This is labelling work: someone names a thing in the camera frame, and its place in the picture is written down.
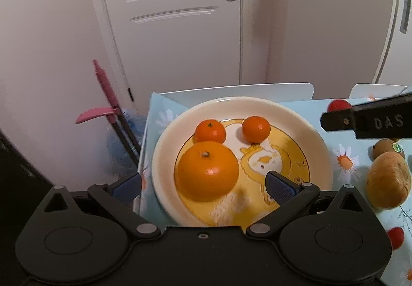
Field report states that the white chair back right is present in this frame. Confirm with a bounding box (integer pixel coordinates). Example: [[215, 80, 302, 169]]
[[349, 84, 407, 100]]

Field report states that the brown kiwi with sticker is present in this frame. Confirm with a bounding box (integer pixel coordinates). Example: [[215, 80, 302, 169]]
[[372, 139, 404, 159]]

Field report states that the large orange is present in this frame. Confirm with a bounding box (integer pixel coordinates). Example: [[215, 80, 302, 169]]
[[175, 141, 239, 202]]

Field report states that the blue plastic bag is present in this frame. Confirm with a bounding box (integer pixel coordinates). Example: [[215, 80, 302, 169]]
[[106, 109, 146, 179]]

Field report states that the red cherry tomato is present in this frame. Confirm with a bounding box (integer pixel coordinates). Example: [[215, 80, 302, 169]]
[[327, 99, 352, 112], [386, 227, 404, 250]]

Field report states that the large yellowish red apple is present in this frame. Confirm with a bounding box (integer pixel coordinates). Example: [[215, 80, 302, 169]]
[[365, 151, 411, 210]]

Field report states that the white chair back left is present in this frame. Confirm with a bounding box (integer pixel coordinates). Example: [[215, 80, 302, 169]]
[[162, 83, 314, 107]]

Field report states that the white chair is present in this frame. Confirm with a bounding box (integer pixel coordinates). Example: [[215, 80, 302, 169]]
[[162, 83, 314, 107], [349, 84, 407, 100]]

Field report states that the oval cream yellow dish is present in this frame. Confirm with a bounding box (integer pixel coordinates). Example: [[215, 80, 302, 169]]
[[151, 97, 332, 228]]

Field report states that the pink handled broom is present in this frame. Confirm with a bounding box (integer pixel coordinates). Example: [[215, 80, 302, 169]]
[[75, 59, 141, 151]]

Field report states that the white panel door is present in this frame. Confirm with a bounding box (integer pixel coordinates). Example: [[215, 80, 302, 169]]
[[84, 0, 268, 113]]

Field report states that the white wardrobe door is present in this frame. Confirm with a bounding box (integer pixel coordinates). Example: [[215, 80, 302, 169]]
[[374, 0, 411, 86]]

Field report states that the small mandarin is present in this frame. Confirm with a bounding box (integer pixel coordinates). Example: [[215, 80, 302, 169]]
[[242, 116, 271, 144], [194, 119, 226, 144]]

